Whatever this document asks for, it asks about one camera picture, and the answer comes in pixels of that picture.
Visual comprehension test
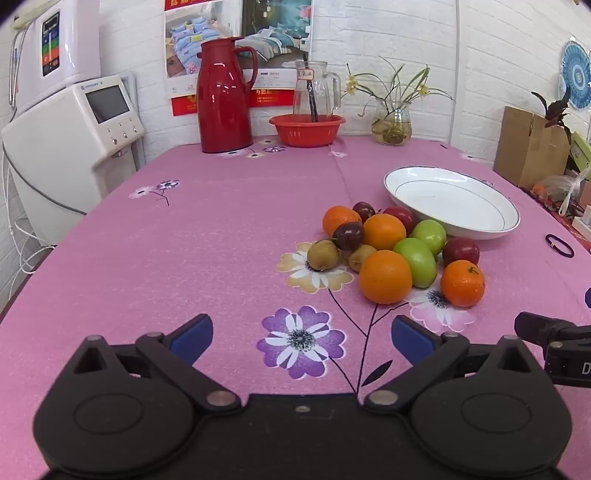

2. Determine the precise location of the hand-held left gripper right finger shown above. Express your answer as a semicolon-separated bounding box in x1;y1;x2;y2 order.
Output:
365;315;532;411

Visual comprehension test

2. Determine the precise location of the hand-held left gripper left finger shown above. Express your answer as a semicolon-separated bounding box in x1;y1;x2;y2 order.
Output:
69;314;243;414

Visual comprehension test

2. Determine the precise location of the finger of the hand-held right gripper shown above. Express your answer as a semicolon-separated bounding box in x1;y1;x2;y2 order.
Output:
514;312;578;346

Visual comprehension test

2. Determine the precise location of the large smooth orange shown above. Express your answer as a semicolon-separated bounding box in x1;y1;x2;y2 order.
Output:
359;250;413;305
362;213;407;252

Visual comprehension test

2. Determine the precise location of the mandarin with green stem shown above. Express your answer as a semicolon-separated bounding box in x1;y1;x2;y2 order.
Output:
440;260;486;308

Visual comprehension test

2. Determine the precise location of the green jujube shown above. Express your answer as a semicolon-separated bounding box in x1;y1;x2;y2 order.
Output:
411;219;448;257
392;237;437;289

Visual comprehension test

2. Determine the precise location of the brown kiwi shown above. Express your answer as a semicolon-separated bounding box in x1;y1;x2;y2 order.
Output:
307;239;341;271
348;244;378;273

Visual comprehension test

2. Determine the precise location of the red plum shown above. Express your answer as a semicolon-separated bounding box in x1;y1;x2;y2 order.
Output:
442;236;481;267

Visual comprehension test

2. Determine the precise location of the white plate with dark rim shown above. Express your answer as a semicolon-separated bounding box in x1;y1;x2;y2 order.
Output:
383;167;521;241

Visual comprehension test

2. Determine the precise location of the pink floral tablecloth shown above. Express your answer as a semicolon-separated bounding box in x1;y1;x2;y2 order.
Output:
0;135;591;480

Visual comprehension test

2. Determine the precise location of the red apple on table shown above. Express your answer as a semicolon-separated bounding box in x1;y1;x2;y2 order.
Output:
382;206;419;236

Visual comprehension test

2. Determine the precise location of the bumpy orange mandarin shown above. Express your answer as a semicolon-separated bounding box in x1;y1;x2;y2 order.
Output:
322;205;363;238

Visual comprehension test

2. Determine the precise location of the clear plastic bag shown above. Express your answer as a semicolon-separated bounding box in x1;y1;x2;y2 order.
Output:
531;168;591;217

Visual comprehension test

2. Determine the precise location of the cardboard box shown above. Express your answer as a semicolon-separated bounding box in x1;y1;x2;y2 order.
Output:
493;106;573;190

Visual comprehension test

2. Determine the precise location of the green box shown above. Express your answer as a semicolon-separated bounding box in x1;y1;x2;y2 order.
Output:
569;131;591;169

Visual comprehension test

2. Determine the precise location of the glass vase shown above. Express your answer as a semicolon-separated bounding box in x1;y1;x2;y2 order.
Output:
372;102;413;147

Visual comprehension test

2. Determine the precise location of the dark-leaved plant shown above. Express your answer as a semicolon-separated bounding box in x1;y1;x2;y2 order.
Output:
531;85;575;144

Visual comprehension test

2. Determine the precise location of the white water dispenser with screen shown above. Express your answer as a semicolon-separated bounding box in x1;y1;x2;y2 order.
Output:
1;71;147;246

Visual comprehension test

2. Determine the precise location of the red plastic basin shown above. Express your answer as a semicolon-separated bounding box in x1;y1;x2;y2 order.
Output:
269;114;346;148

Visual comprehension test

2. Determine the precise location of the red thermos jug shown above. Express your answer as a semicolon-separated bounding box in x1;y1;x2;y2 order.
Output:
196;36;259;154

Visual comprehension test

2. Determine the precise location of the black stirring stick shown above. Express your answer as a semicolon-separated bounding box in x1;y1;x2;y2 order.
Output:
302;60;319;123

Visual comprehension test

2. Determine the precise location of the glass pitcher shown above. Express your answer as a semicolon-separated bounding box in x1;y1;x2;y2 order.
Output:
292;60;342;123

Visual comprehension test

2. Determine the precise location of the green plant with yellow flowers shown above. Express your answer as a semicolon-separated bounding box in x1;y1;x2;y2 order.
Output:
342;56;455;121

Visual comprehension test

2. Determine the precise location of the black hair tie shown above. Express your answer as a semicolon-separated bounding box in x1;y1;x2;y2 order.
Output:
545;233;575;258

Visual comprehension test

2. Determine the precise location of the white power cable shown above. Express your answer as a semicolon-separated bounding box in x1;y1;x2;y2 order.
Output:
0;138;56;315

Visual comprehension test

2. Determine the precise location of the round blue wall hanging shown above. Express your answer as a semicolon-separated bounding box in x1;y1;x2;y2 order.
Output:
558;37;591;112

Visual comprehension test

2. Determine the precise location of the white wall conduit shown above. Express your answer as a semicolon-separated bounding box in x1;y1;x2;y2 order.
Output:
450;0;462;144

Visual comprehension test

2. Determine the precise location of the wall poster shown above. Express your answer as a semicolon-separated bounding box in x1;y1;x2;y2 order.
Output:
164;0;315;117

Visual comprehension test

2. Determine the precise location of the white wall water purifier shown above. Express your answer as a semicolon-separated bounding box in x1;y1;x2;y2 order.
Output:
11;0;102;112

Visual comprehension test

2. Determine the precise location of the grey corrugated hose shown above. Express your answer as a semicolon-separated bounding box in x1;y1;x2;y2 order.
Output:
8;28;28;109

